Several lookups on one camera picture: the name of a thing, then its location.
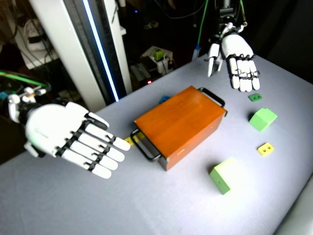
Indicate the small yellow two-hole block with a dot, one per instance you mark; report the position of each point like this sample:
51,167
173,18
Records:
265,149

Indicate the black device with red light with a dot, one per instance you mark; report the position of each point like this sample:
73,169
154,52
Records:
143,73

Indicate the grey table cloth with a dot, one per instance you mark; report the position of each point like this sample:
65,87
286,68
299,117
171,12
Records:
97,200

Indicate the small dark green two-hole block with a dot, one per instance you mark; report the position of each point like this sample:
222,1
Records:
255,97

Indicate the yellow-green small device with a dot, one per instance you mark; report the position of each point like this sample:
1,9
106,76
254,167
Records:
157,54

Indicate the white column with blue light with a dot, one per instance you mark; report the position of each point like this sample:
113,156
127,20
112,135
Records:
73,49

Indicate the white charger unit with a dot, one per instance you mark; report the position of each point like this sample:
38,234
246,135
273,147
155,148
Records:
34,34

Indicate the light green house-shaped block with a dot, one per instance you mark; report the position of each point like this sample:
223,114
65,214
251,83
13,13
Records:
220,181
261,120

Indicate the small blue block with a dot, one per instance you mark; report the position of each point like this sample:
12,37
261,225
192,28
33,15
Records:
164,99

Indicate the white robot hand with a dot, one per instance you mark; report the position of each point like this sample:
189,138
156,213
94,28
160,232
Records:
236,46
49,127

